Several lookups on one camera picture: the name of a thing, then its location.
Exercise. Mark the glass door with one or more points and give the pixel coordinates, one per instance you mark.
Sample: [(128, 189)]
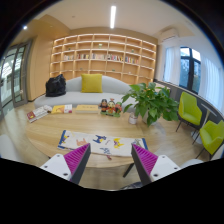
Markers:
[(13, 77)]

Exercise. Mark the yellow and white booklet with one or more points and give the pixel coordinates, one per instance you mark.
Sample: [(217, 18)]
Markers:
[(62, 109)]

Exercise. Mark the lime green chair far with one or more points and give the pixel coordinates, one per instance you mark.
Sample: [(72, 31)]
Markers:
[(189, 111)]

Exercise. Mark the yellow book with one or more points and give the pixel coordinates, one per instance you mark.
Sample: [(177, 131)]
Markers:
[(87, 109)]

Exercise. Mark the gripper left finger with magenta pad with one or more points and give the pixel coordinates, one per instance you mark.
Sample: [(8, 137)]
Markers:
[(69, 166)]

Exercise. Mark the white air conditioner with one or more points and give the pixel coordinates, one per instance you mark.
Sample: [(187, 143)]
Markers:
[(169, 34)]

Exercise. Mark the colourful figurine toys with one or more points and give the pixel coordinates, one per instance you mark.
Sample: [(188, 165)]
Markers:
[(110, 107)]

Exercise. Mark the white cup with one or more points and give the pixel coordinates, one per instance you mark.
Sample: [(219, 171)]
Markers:
[(132, 118)]

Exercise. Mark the green potted plant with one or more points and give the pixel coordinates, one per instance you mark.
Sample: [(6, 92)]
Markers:
[(151, 102)]

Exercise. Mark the lime green chair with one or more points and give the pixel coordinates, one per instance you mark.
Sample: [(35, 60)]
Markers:
[(212, 136), (189, 111)]

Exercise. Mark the ceiling light strip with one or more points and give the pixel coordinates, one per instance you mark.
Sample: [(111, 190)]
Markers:
[(112, 16)]

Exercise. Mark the white patterned towel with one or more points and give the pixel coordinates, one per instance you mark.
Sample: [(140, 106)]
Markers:
[(100, 144)]

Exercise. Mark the window with white curtains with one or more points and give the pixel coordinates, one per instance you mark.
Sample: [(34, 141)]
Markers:
[(189, 69)]

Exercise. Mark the wooden wall bookshelf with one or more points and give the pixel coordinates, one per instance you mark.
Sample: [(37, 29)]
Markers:
[(125, 58)]

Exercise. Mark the black bag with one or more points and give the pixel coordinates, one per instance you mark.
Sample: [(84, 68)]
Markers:
[(56, 86)]

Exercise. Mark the open magazine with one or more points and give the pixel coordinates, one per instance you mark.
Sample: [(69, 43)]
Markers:
[(38, 113)]

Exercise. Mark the lime green chair near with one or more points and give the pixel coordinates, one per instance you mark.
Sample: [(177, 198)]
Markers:
[(212, 136)]

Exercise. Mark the yellow cushion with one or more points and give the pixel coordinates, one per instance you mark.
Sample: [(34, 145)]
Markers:
[(91, 83)]

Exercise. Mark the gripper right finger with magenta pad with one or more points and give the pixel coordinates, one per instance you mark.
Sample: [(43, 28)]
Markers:
[(151, 167)]

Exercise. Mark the grey curved sofa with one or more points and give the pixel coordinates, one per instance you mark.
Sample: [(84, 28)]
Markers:
[(111, 88)]

